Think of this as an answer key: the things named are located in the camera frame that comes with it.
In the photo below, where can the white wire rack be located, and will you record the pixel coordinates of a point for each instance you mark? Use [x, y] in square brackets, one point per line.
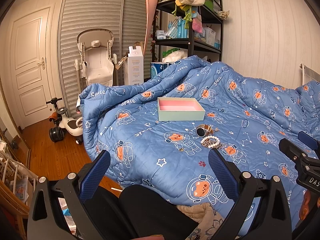
[20, 180]

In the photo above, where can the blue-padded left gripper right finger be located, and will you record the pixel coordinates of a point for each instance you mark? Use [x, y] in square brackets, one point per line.
[264, 198]

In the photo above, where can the white plastic basket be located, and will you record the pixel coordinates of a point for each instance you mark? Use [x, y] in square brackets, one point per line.
[209, 36]

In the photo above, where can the black trousers leg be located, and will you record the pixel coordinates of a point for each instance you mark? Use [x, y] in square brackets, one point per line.
[139, 213]

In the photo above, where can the green frog plush toy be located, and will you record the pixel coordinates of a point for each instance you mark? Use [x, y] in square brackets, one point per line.
[189, 10]

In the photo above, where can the grey louvred wardrobe doors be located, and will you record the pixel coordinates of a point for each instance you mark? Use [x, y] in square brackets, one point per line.
[125, 18]

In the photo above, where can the rose gold smartwatch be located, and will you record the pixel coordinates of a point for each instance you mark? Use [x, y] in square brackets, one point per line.
[204, 130]

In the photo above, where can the mint box with pink lining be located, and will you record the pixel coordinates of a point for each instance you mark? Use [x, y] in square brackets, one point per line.
[179, 109]

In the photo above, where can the blue tissue pack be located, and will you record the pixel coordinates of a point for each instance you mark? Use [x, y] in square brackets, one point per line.
[157, 67]

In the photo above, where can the beige patterned garment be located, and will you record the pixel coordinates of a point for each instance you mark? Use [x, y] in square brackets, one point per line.
[207, 218]

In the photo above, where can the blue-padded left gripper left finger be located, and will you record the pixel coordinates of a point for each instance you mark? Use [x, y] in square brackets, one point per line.
[46, 220]

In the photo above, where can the gold-framed mirror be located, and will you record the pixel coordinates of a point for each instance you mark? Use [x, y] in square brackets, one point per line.
[11, 134]

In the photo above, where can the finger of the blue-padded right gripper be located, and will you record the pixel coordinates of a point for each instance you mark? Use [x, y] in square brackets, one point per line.
[308, 141]
[291, 150]

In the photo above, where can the black metal shelf unit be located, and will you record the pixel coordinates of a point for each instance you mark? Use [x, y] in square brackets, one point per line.
[197, 27]

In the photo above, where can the white kids ride-on scooter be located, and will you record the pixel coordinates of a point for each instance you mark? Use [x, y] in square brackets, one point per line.
[63, 123]

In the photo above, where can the tall white cardboard box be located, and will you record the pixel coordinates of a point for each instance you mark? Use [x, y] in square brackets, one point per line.
[134, 66]

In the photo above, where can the blue space-bear quilt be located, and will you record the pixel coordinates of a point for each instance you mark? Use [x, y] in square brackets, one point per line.
[252, 115]

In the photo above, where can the white baby high chair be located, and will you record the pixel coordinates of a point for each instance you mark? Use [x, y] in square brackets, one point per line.
[96, 63]

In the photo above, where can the white panelled door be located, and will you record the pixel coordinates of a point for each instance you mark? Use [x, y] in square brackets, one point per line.
[28, 68]

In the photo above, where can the blue bottles on shelf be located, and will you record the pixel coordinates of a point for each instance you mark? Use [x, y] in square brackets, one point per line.
[176, 29]

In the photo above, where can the pink hanging pennant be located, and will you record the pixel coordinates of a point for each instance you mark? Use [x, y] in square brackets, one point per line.
[150, 11]

